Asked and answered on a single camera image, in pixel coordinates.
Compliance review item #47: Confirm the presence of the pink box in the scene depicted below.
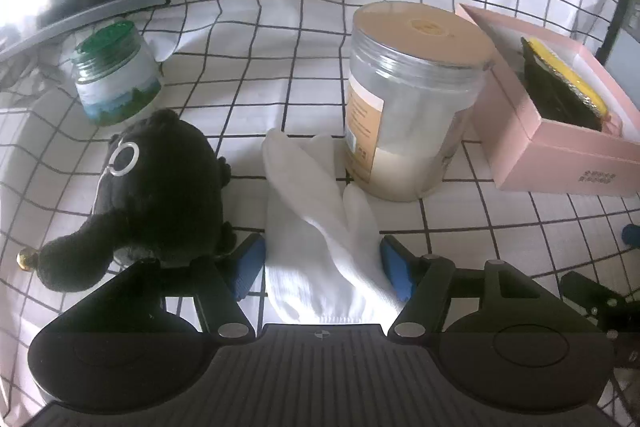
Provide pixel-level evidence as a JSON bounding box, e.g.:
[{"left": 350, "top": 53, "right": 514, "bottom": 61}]
[{"left": 455, "top": 3, "right": 640, "bottom": 197}]

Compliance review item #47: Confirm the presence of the clear plastic jar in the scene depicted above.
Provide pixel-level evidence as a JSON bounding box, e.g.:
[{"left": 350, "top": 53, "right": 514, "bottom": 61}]
[{"left": 344, "top": 1, "right": 497, "bottom": 202}]

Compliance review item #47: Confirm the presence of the glass jar green lid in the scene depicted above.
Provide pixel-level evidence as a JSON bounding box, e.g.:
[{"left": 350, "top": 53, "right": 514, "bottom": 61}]
[{"left": 70, "top": 19, "right": 164, "bottom": 127}]

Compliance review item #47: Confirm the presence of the white checked tablecloth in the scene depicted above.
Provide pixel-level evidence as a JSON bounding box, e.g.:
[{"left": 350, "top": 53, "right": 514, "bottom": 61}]
[{"left": 0, "top": 0, "right": 640, "bottom": 358}]

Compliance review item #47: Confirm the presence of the small gold bell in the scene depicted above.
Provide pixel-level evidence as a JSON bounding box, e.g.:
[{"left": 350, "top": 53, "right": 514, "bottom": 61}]
[{"left": 16, "top": 248, "right": 42, "bottom": 272}]

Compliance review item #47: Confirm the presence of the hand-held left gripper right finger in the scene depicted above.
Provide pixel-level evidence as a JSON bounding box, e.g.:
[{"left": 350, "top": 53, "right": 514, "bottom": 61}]
[{"left": 378, "top": 234, "right": 547, "bottom": 341}]

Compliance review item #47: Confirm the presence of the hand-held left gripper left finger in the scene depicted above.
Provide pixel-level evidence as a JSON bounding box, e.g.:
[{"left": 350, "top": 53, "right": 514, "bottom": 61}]
[{"left": 107, "top": 233, "right": 267, "bottom": 341}]

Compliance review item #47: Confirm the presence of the dark plush toy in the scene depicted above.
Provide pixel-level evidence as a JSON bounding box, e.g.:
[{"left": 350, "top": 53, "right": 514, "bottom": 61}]
[{"left": 37, "top": 108, "right": 239, "bottom": 294}]

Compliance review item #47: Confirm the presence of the black and yellow round pad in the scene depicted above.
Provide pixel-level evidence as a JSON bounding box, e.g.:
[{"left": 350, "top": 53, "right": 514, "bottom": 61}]
[{"left": 519, "top": 36, "right": 612, "bottom": 132}]

